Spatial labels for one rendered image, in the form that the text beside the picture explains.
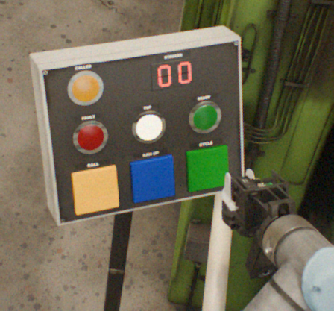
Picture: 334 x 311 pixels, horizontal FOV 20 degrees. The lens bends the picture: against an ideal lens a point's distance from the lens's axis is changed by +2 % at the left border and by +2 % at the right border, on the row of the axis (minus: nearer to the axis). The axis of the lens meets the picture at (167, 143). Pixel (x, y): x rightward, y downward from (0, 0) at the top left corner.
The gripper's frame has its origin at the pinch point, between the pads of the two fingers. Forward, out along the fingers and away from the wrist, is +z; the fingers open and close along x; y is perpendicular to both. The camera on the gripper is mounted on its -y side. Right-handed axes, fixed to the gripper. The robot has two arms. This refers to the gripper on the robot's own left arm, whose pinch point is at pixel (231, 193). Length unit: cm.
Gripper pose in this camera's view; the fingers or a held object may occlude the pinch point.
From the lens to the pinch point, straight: 150.5
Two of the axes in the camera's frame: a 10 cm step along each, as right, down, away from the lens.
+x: -9.5, 1.6, -2.7
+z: -3.1, -3.5, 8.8
